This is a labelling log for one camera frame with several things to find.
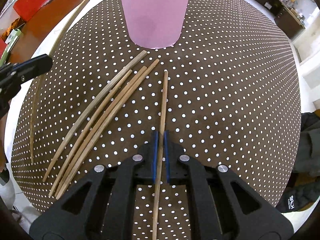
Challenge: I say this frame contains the greyish wooden chopstick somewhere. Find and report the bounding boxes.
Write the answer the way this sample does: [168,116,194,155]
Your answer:
[42,50,148,183]

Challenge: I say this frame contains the long light wooden chopstick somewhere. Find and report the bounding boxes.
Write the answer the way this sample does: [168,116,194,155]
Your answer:
[55,59,159,199]

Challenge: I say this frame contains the thin chopstick at mat edge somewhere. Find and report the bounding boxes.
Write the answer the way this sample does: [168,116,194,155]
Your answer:
[29,0,90,165]

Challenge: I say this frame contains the green white small box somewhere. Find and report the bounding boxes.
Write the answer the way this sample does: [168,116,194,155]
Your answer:
[0,29,22,66]

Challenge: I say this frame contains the thin wooden chopstick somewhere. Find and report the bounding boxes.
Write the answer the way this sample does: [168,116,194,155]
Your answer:
[48,69,133,198]

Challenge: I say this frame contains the black jacket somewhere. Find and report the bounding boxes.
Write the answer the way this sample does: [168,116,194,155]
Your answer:
[276,109,319,213]

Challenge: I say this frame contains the brown polka dot tablecloth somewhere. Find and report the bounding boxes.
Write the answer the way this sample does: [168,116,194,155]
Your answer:
[12,0,300,239]

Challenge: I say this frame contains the pink plastic cup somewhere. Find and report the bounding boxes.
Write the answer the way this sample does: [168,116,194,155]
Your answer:
[121,0,188,49]

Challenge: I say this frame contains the dark wooden cabinet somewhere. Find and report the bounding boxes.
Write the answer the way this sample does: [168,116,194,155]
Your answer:
[255,0,305,40]

